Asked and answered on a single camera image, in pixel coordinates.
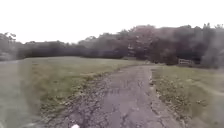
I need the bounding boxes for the grass field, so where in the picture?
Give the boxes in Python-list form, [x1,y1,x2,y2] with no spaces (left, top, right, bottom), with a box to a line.
[0,55,148,128]

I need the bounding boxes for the wood of trees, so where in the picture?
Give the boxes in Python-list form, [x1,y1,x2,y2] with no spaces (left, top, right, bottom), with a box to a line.
[0,22,224,70]

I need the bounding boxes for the wooden fence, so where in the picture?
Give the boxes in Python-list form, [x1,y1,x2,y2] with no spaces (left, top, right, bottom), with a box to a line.
[177,58,195,67]

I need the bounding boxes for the cracked grey asphalt path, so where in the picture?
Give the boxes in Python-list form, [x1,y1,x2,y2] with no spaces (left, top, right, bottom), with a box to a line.
[46,64,184,128]

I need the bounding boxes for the grass verge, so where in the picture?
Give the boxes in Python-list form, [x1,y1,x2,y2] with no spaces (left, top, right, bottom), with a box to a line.
[150,64,224,128]

